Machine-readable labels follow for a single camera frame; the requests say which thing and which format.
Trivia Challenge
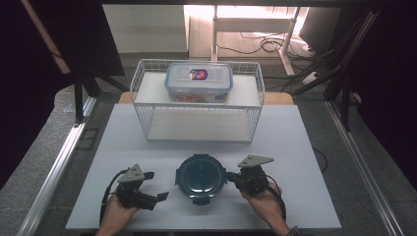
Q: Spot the black floor cable bundle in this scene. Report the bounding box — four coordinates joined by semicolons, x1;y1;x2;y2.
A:
216;31;317;62

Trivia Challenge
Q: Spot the dark round food container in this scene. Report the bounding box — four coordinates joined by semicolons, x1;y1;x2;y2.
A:
174;153;229;207

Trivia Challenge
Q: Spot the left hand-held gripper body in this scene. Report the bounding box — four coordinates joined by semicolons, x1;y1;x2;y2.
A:
115;163;159;211

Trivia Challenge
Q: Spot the wooden board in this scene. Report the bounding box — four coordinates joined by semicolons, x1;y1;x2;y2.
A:
117;90;295;106

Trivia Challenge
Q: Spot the black metal stand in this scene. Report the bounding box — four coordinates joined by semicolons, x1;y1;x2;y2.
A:
290;9;383;133
72;64;131;128

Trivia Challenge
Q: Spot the left hand-held gripper cable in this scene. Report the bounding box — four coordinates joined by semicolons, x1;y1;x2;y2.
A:
98;167;131;228

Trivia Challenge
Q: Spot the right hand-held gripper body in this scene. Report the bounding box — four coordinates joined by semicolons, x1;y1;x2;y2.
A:
234;154;275;198

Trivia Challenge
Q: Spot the person's left hand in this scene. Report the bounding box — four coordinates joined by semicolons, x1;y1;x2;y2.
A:
95;192;142;236

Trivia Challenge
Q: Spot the white wire shelf rack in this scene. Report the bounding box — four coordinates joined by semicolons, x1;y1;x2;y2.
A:
129;58;266;145

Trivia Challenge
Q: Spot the aluminium rail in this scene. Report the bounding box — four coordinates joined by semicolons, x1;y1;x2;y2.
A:
16;95;98;236
325;100;407;236

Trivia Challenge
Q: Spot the white desk frame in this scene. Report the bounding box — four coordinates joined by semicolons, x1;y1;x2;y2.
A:
209;4;302;77

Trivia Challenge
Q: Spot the white power strip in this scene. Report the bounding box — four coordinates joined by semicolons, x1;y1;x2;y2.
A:
301;71;320;87

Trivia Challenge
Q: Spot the white cabinet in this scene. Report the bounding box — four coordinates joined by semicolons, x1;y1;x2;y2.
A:
101;4;190;55

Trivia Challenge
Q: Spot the thin black cable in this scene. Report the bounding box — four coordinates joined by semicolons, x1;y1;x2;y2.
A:
312;147;328;174

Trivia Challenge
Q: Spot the clear rectangular food container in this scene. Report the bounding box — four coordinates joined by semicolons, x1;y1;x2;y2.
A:
163;61;234;104

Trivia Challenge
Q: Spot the hand-held gripper cable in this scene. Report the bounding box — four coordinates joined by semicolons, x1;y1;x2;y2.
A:
265;174;287;222
98;167;131;228

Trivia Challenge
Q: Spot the right hand-held gripper cable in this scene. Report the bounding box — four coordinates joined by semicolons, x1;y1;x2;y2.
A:
265;174;287;222

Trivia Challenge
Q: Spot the person's right hand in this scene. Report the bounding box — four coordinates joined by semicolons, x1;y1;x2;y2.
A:
240;181;291;236

